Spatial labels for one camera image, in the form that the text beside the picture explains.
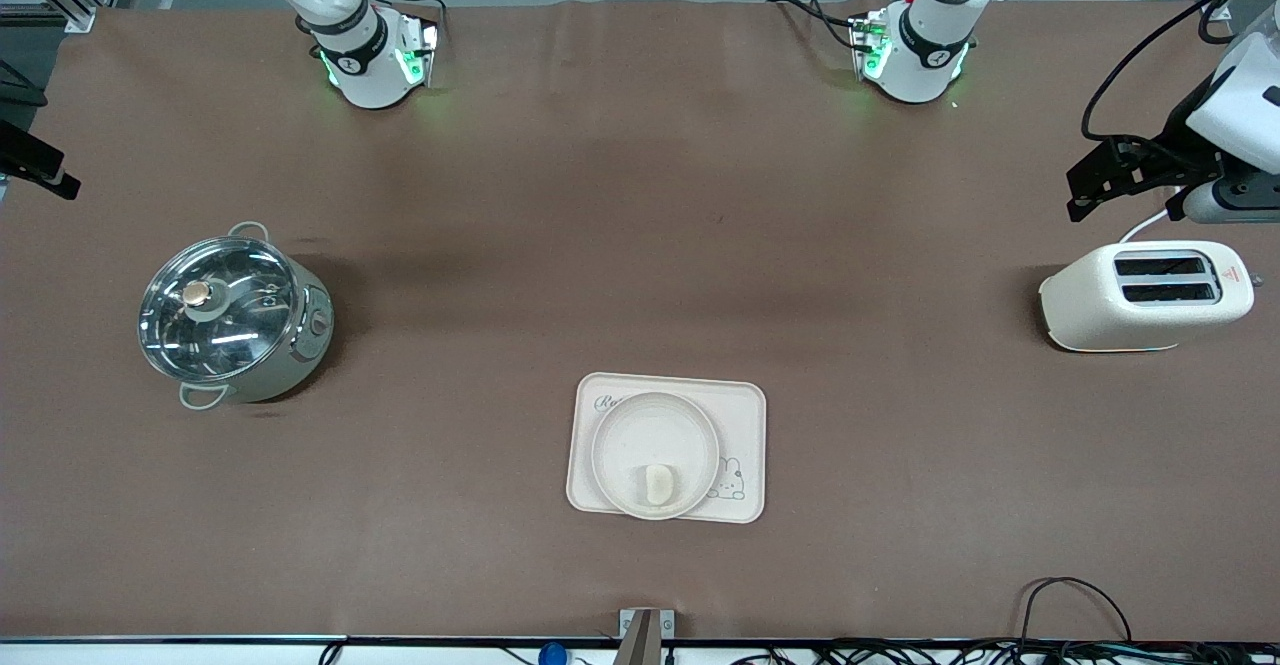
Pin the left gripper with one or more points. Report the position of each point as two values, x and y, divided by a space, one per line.
1178 144

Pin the cream round plate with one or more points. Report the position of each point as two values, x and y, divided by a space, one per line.
650 435

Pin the pale steamed bun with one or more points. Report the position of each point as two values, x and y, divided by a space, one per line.
657 485

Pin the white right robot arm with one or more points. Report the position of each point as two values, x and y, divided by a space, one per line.
365 55

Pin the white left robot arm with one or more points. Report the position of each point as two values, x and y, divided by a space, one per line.
925 45

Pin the cream two-slot toaster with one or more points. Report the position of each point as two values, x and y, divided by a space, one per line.
1140 320

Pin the glass pot lid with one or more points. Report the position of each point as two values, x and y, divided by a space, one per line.
215 310

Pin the pale green electric pot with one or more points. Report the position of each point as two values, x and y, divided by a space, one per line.
300 345

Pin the beige rabbit print tray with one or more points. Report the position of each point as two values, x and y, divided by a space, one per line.
740 415

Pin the brown table cover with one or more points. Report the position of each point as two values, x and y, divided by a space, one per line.
640 195

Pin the blue round cap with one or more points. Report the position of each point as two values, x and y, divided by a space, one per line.
551 655

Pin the grey metal camera bracket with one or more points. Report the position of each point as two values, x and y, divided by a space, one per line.
645 635

